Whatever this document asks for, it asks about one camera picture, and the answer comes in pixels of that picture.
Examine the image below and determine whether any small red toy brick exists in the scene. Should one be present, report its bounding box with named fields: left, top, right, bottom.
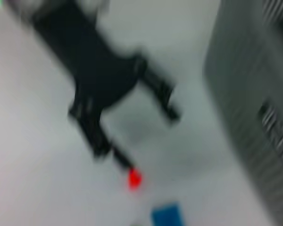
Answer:
left=127, top=168, right=143, bottom=191

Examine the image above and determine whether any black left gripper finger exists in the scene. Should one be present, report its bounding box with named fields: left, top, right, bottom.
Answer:
left=141, top=70, right=182, bottom=125
left=69, top=110, right=135, bottom=172

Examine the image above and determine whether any grey perforated plastic storage basket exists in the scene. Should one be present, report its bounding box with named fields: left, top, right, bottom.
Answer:
left=204, top=0, right=283, bottom=226

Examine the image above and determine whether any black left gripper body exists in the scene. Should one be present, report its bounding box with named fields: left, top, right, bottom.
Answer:
left=21, top=0, right=149, bottom=117

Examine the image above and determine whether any blue square toy brick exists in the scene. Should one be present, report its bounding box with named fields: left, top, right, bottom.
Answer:
left=150, top=202, right=186, bottom=226

